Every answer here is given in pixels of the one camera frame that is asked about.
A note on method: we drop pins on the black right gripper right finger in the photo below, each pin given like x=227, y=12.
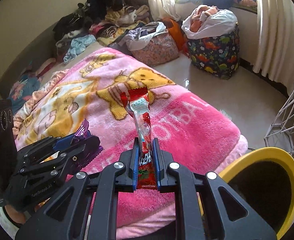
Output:
x=206, y=207

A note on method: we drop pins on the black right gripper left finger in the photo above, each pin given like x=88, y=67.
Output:
x=86, y=206

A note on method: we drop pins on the purple snack wrapper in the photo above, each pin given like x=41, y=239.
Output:
x=88, y=144

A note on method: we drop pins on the red long snack wrapper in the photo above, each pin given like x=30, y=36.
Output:
x=140, y=169

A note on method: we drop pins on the yellow rimmed black trash bin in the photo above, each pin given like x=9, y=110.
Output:
x=265, y=179

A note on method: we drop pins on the left hand dark nails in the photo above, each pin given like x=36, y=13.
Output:
x=19, y=218

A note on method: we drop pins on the pink cartoon bear blanket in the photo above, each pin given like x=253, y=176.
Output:
x=195, y=133

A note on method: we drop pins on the dinosaur print laundry basket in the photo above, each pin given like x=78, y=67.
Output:
x=218, y=56

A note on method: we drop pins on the cream curtain right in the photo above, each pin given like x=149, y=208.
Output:
x=275, y=54

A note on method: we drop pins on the pile of clothes on bed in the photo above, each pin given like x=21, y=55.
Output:
x=123, y=25

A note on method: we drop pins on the floral pink fabric basket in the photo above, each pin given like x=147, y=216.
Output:
x=161, y=49

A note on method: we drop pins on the orange bag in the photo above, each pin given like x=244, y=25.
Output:
x=175, y=31

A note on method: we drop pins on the white plastic bag with clothes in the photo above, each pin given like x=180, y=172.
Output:
x=208, y=21

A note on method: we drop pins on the white round wire stool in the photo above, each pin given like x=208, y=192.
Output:
x=280, y=133

